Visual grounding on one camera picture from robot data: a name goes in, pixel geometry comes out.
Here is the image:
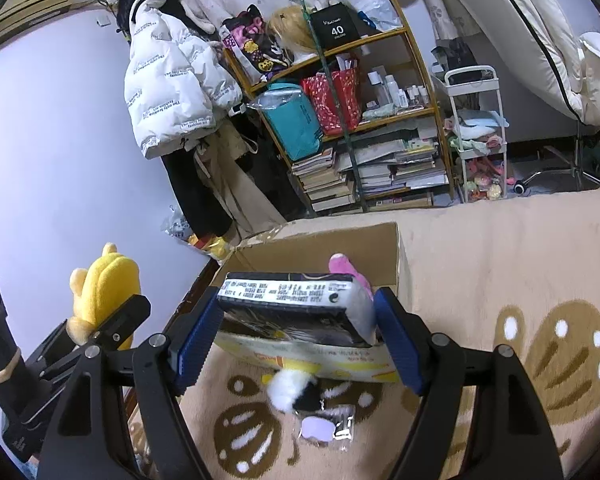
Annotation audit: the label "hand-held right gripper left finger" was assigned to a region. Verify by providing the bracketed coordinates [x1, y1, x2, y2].
[37, 285, 226, 480]

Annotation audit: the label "light blue plush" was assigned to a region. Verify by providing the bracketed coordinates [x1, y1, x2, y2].
[452, 110, 508, 141]

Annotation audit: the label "black box with white print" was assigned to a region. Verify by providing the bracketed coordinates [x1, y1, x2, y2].
[310, 4, 363, 52]

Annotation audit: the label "plastic bag of toys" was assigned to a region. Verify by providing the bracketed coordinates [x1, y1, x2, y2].
[160, 205, 231, 261]

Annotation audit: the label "red gift bag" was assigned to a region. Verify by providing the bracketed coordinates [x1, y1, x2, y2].
[301, 66, 363, 136]

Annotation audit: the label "pile of magazines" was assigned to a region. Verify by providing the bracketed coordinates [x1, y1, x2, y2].
[335, 127, 451, 196]

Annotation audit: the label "purple printed bag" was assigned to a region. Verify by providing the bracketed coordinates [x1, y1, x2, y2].
[221, 4, 293, 83]

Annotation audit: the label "teal bag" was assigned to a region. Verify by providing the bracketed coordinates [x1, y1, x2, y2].
[255, 84, 326, 162]

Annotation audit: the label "wooden shelf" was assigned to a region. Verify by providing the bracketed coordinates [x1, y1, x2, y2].
[222, 0, 456, 213]

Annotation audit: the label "white puffer jacket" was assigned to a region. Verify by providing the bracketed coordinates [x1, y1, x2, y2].
[124, 0, 243, 161]

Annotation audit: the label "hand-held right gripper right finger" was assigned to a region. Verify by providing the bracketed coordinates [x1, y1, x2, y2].
[372, 287, 566, 480]

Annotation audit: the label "cream air conditioner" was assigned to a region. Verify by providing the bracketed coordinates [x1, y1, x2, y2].
[0, 0, 76, 56]

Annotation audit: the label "cream folded mattress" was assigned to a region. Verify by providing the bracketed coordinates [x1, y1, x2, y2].
[425, 0, 600, 126]

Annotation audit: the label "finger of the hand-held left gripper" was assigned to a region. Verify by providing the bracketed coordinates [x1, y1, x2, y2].
[87, 295, 152, 357]
[24, 317, 88, 386]

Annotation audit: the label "pink bunny plush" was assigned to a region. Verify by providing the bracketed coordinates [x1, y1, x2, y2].
[328, 253, 373, 296]

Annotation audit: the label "dark bag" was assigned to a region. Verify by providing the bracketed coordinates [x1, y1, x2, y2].
[432, 42, 483, 83]

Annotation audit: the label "black hanging garment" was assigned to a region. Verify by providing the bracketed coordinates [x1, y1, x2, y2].
[160, 147, 233, 238]

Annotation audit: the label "beige patterned blanket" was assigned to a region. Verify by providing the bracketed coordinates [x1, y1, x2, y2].
[180, 185, 600, 480]

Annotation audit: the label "green pole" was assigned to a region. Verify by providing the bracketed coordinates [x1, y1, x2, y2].
[300, 2, 368, 213]

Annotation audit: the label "group of cosmetic bottles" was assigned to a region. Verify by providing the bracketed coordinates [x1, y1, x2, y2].
[367, 67, 431, 111]

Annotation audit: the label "cardboard box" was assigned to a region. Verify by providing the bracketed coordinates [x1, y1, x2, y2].
[212, 222, 413, 386]

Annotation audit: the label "small clear plastic packet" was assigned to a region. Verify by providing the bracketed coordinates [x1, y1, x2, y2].
[295, 404, 357, 453]

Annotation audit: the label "yellow bear plush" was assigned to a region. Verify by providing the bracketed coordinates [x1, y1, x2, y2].
[69, 242, 142, 351]

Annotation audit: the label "beige trousers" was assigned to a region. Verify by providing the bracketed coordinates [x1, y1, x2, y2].
[192, 125, 288, 241]

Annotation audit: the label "blond wig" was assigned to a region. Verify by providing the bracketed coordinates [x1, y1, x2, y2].
[267, 6, 318, 64]

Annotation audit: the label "white trolley cart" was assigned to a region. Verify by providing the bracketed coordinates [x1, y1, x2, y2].
[444, 65, 508, 203]

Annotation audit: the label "pile of small toys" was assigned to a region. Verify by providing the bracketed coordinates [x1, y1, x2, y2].
[462, 157, 506, 201]

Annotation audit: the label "white fluffy pompom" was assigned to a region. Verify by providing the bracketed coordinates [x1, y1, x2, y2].
[267, 367, 326, 413]

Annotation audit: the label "stack of books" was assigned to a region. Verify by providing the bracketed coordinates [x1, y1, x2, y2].
[287, 147, 358, 213]

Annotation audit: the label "chrome chair base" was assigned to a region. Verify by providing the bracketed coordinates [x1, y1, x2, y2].
[510, 135, 600, 196]

